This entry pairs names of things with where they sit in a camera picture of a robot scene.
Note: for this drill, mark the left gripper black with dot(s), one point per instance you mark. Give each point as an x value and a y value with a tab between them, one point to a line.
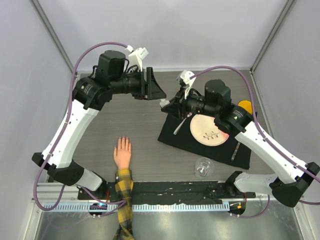
154	91

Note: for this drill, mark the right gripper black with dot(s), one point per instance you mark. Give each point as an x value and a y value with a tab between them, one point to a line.
177	107

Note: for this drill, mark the clear nail polish bottle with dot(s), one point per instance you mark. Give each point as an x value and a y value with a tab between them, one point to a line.
168	103

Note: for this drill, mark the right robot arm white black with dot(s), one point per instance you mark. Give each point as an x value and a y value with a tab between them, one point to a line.
221	120

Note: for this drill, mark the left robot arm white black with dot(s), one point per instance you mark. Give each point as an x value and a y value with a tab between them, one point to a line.
115	73

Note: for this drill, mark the mannequin hand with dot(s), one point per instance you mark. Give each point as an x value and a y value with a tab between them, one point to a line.
122	153

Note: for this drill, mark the silver fork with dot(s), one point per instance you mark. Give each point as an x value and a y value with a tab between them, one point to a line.
182	122

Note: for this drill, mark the pink cream ceramic plate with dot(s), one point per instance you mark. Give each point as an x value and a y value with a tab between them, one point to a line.
204	131

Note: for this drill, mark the yellow mug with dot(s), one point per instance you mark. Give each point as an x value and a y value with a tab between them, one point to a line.
247	105

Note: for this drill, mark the clear drinking glass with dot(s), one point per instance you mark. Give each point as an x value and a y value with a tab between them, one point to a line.
204	167

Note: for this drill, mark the black cloth placemat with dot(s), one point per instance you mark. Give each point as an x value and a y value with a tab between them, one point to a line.
185	141

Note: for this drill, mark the silver table knife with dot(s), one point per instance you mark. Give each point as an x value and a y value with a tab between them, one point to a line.
235	151

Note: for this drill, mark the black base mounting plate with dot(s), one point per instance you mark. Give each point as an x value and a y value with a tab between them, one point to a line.
170	192

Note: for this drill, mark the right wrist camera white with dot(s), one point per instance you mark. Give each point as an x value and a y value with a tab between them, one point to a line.
186	79

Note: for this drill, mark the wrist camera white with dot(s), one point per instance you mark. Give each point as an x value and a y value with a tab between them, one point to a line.
136	56
186	79

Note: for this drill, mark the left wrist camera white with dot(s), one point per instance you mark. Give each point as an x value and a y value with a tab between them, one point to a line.
136	56

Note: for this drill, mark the white slotted cable duct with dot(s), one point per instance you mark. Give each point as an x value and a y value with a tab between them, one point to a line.
96	207

